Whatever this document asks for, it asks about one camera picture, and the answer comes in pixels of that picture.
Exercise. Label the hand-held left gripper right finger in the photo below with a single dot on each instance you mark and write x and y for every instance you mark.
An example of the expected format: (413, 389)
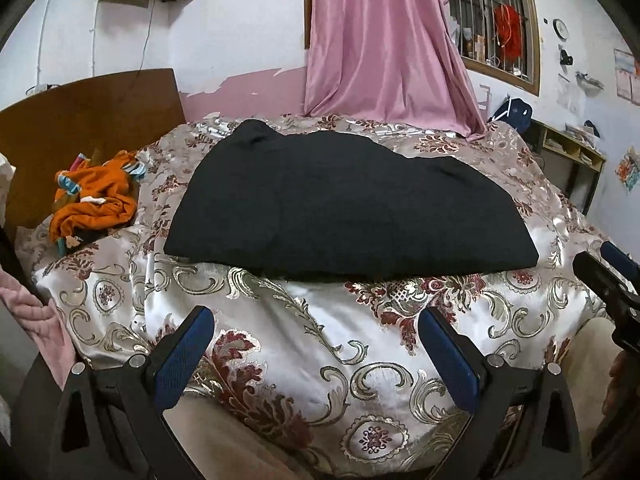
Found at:
(450, 360)

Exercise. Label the colourful wall sticker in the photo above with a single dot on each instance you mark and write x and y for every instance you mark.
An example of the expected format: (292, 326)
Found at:
(629, 167)

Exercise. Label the wooden headboard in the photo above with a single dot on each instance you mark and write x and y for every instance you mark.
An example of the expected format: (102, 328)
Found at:
(90, 120)

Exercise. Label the red hanging decoration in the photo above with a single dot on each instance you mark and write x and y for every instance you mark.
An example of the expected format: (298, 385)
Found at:
(507, 32)

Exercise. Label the blue backpack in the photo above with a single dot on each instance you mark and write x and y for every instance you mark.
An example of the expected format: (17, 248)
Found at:
(512, 115)

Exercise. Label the round wall clock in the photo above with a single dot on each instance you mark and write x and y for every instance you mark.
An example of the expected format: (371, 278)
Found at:
(560, 29)

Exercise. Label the white pillow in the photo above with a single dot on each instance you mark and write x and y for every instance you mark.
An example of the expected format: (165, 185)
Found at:
(4, 167)

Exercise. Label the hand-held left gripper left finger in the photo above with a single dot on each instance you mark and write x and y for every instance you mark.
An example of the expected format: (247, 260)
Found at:
(182, 357)

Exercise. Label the wall calendar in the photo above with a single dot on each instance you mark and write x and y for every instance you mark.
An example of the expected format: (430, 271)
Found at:
(627, 72)

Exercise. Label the floral satin bedspread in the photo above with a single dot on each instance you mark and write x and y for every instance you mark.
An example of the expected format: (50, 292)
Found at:
(300, 320)

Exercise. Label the grey wall rack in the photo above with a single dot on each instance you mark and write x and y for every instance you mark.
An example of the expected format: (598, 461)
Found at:
(590, 80)

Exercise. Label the black wall hook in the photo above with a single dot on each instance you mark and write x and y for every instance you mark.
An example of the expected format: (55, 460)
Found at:
(566, 56)

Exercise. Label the person's right hand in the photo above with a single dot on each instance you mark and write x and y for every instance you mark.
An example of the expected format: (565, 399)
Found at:
(622, 390)

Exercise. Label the barred wooden window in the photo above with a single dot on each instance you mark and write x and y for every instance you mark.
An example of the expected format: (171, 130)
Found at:
(534, 50)

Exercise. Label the pink fluffy cloth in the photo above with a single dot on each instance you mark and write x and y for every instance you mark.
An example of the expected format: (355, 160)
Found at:
(30, 320)

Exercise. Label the white power strip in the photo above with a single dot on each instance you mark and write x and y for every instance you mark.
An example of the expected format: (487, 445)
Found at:
(39, 89)

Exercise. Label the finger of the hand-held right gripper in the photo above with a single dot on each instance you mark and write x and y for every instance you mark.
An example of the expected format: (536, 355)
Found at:
(595, 272)
(622, 264)

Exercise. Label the wooden desk shelf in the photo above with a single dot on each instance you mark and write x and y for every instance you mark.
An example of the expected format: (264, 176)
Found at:
(575, 152)

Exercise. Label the pink curtain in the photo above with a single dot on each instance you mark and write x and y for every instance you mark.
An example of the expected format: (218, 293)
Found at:
(380, 45)

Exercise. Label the black jacket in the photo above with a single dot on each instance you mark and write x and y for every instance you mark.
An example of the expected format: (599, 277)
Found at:
(350, 200)

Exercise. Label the orange garment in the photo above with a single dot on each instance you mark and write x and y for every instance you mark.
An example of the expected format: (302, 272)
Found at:
(95, 200)

